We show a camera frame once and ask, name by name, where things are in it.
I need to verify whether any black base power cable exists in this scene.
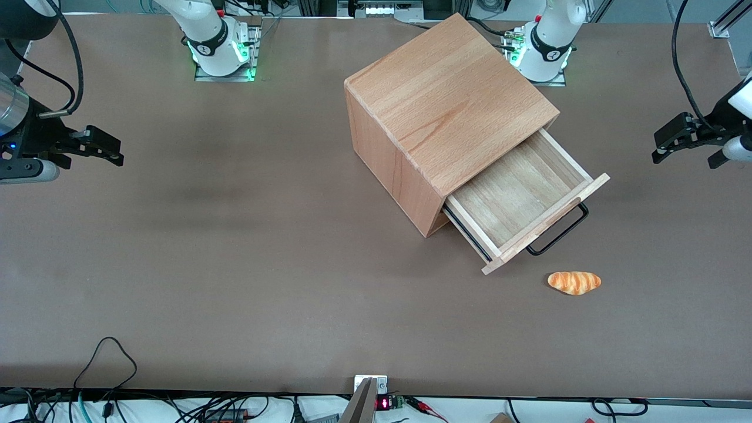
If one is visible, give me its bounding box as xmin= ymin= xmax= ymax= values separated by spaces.
xmin=467 ymin=16 xmax=518 ymax=51

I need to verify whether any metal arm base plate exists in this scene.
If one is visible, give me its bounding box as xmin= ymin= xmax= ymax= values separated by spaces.
xmin=504 ymin=26 xmax=568 ymax=88
xmin=195 ymin=16 xmax=260 ymax=82

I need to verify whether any orange toy bread roll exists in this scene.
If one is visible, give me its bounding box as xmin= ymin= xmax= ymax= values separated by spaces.
xmin=548 ymin=271 xmax=602 ymax=296

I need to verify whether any beech wood drawer cabinet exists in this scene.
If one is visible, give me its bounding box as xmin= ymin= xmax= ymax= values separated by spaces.
xmin=344 ymin=13 xmax=560 ymax=239

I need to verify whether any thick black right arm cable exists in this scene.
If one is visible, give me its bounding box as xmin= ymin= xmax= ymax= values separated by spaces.
xmin=47 ymin=0 xmax=84 ymax=115

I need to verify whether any red black clip lead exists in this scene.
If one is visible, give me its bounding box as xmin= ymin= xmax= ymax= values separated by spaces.
xmin=405 ymin=397 xmax=448 ymax=422

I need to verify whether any wooden drawer with black handle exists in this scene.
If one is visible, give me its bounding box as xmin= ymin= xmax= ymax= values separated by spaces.
xmin=444 ymin=128 xmax=610 ymax=276

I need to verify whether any grey metal bar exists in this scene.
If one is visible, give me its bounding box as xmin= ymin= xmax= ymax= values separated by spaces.
xmin=340 ymin=378 xmax=378 ymax=423

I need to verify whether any black red power adapter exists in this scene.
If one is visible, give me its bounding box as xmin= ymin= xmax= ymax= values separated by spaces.
xmin=203 ymin=408 xmax=247 ymax=423

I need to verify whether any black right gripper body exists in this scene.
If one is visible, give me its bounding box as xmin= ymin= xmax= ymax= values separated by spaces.
xmin=0 ymin=99 xmax=75 ymax=163

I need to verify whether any white lit device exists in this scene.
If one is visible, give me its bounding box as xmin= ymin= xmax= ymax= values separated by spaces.
xmin=338 ymin=0 xmax=424 ymax=18

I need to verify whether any thin black looped cable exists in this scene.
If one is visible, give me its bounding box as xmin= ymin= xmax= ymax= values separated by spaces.
xmin=73 ymin=337 xmax=138 ymax=390

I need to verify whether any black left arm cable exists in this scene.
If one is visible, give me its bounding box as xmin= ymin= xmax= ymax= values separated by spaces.
xmin=672 ymin=0 xmax=714 ymax=127

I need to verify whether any small white metal bracket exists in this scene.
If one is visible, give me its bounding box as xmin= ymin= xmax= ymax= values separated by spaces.
xmin=354 ymin=375 xmax=388 ymax=395

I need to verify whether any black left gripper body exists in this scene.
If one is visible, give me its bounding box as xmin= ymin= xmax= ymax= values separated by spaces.
xmin=699 ymin=100 xmax=752 ymax=145

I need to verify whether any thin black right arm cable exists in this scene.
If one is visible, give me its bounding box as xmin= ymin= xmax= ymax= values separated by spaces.
xmin=3 ymin=38 xmax=77 ymax=109

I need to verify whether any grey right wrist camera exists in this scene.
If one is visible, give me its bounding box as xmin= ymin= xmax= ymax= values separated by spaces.
xmin=0 ymin=154 xmax=72 ymax=184

